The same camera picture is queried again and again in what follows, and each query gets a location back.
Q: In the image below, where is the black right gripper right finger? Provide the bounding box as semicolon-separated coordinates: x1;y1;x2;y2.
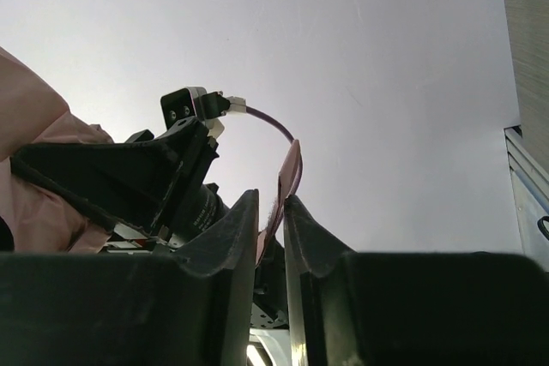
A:
284;196;548;365

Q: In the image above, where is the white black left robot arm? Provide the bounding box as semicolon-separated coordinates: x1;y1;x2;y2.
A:
1;118;288;365

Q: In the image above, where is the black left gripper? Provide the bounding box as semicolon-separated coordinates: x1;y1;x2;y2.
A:
10;117;221;253

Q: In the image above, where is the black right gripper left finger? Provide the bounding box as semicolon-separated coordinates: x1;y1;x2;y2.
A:
1;189;258;365

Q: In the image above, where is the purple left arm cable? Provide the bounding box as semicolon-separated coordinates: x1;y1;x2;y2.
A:
244;106;306;200

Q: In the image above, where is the pink folding umbrella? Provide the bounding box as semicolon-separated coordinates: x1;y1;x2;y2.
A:
1;51;287;253

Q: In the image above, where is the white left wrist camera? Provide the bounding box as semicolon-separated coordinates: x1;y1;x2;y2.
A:
160;87;247;139

